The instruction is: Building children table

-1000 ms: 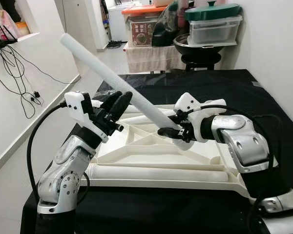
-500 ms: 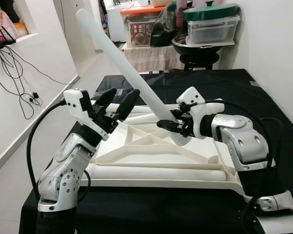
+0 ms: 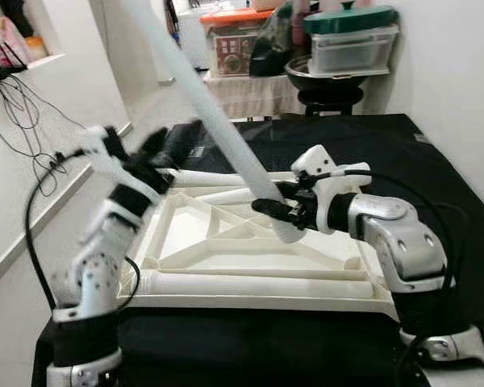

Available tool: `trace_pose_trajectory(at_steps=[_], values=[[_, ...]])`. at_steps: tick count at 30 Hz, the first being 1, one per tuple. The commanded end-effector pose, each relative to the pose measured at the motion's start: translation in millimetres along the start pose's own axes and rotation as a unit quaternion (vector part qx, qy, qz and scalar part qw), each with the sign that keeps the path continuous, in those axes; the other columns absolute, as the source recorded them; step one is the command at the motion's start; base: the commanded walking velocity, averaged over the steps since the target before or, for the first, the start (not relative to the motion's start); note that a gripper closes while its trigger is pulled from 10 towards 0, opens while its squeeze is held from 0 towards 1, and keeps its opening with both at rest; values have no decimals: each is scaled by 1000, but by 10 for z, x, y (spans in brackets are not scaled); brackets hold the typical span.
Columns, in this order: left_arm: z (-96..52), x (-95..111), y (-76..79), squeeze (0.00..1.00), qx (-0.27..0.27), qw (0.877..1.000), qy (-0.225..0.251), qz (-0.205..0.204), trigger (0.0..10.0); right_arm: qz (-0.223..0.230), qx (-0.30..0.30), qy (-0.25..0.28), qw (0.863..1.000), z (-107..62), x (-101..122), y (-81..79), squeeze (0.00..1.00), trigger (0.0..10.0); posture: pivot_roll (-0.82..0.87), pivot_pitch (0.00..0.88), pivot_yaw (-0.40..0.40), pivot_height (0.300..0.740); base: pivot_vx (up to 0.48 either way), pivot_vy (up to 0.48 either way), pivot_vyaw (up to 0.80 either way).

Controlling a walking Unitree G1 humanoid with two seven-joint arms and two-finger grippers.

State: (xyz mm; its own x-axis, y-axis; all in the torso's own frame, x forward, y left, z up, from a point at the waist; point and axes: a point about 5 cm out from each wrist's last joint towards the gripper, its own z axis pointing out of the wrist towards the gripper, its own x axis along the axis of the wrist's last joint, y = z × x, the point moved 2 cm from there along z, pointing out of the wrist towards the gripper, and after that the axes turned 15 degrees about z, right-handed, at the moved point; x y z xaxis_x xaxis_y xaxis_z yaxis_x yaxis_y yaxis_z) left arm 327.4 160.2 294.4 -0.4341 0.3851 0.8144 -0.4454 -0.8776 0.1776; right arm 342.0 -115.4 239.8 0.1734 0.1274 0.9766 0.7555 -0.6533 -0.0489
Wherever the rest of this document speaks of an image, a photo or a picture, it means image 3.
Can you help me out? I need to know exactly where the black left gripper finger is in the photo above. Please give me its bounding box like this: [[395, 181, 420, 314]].
[[137, 127, 170, 164], [163, 121, 204, 167]]

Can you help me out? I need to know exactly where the beige patterned bench cloth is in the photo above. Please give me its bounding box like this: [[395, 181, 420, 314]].
[[200, 71, 309, 122]]

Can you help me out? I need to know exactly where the white plastic table top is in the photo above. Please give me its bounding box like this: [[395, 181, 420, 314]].
[[115, 165, 400, 315]]

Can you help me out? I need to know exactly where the orange-lidded storage box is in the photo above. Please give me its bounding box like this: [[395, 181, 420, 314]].
[[198, 6, 277, 79]]

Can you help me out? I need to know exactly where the black tablecloth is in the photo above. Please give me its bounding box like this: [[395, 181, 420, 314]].
[[31, 113, 484, 387]]

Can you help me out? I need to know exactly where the black bag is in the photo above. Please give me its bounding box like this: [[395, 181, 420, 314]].
[[248, 2, 298, 79]]

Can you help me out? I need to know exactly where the small orange container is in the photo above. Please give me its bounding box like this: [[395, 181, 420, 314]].
[[23, 35, 49, 60]]

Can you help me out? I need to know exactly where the clear plastic storage box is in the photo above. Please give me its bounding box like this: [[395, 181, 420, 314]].
[[309, 24, 401, 78]]

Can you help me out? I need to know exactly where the pink patterned bag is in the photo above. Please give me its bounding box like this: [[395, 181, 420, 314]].
[[0, 16, 33, 67]]

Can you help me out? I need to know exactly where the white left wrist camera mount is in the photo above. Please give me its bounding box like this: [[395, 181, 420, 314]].
[[77, 125, 177, 202]]

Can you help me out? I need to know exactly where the black wall cable bundle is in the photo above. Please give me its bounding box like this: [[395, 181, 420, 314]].
[[0, 60, 94, 198]]

